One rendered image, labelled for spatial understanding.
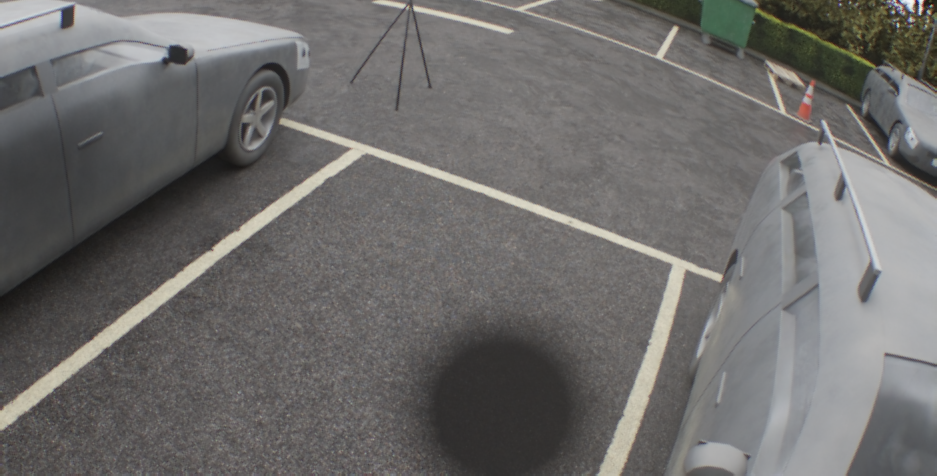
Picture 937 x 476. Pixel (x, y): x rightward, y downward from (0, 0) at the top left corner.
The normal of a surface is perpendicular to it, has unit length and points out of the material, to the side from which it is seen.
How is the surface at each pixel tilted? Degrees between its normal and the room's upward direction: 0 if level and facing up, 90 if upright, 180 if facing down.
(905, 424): 31
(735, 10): 94
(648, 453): 0
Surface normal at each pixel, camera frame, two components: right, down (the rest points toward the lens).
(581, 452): 0.18, -0.87
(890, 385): -0.12, -0.68
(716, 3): -0.35, 0.46
